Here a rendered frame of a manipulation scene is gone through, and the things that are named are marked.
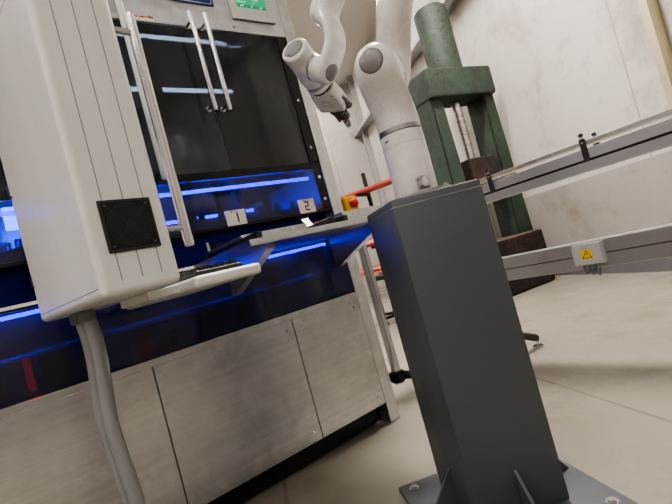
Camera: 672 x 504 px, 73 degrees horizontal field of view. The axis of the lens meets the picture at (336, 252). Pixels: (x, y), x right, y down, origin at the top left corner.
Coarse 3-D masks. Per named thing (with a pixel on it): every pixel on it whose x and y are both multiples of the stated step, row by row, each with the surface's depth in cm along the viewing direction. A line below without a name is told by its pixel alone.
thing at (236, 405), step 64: (320, 320) 190; (128, 384) 144; (192, 384) 155; (256, 384) 169; (320, 384) 185; (0, 448) 123; (64, 448) 131; (128, 448) 140; (192, 448) 151; (256, 448) 164
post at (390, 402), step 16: (288, 16) 210; (288, 32) 209; (304, 96) 207; (320, 128) 210; (320, 144) 208; (320, 160) 206; (336, 192) 208; (336, 208) 206; (352, 256) 207; (352, 272) 205; (368, 304) 207; (368, 320) 206; (368, 336) 204; (384, 368) 206; (384, 384) 204; (384, 416) 206
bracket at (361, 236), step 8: (352, 232) 187; (360, 232) 183; (368, 232) 180; (336, 240) 196; (344, 240) 192; (352, 240) 188; (360, 240) 184; (336, 248) 197; (344, 248) 193; (352, 248) 189; (336, 256) 198; (344, 256) 194; (336, 264) 200; (344, 264) 200
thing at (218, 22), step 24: (0, 0) 142; (144, 0) 170; (168, 0) 176; (216, 0) 189; (168, 24) 175; (216, 24) 187; (240, 24) 194; (264, 24) 202; (264, 168) 188; (288, 168) 195; (312, 168) 203; (0, 192) 133; (288, 216) 191; (0, 264) 130; (24, 264) 134
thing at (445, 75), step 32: (448, 32) 465; (448, 64) 462; (416, 96) 461; (448, 96) 453; (480, 96) 483; (448, 128) 451; (480, 128) 492; (448, 160) 445; (480, 160) 462; (512, 224) 481; (512, 288) 434
